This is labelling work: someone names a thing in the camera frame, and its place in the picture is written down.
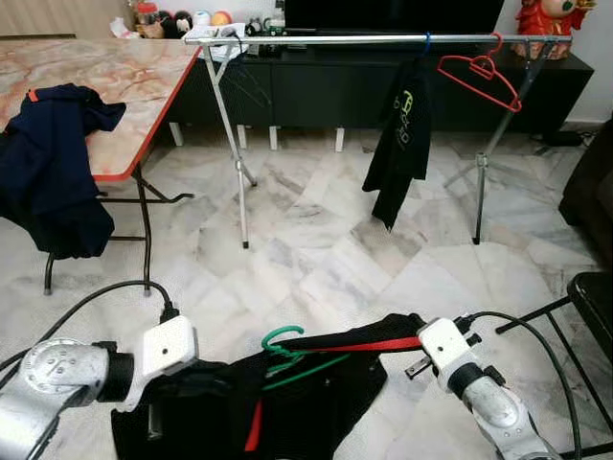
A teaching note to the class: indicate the green plastic hanger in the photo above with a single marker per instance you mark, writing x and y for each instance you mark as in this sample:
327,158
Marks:
272,335

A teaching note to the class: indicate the red plastic hanger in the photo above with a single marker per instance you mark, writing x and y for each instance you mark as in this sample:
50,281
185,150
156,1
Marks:
484,67

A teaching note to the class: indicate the blue hanger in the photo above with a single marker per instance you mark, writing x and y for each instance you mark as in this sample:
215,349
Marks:
427,43

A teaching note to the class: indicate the black T-shirt with logo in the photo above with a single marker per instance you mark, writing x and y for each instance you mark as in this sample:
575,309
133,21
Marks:
402,134

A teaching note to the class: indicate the dark sofa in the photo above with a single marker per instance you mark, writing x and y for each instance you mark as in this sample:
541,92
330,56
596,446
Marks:
589,192

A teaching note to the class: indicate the navy blue garment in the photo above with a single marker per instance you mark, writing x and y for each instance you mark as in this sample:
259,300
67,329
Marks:
48,163

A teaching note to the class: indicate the black TV cabinet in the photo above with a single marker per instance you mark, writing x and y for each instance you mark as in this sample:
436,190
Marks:
316,96

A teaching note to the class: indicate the silver metal clothes rack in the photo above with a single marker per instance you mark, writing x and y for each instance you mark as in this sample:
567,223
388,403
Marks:
335,40

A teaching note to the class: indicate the white paper stack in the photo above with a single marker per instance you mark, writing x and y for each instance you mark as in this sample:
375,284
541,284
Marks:
222,36

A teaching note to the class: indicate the black television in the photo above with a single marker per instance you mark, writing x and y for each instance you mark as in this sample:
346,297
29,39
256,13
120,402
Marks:
393,14

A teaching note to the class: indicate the black plush toy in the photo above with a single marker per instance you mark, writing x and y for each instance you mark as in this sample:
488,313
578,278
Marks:
177,26

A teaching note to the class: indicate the jar with red lid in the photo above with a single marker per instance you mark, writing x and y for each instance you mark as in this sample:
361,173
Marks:
147,19

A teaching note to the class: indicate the orange ball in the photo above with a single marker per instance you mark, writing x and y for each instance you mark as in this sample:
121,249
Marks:
221,18

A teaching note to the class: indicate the red figurine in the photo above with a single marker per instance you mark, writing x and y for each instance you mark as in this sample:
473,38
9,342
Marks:
551,19

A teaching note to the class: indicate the wooden sideboard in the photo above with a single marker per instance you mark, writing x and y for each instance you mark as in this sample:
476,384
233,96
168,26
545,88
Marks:
57,14

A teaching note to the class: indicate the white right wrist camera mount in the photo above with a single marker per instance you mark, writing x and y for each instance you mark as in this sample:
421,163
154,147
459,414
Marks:
442,340

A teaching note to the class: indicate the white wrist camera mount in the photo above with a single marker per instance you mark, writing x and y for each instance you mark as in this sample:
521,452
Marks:
168,347
442,340

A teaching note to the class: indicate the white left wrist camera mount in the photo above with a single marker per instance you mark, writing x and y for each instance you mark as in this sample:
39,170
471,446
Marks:
168,347

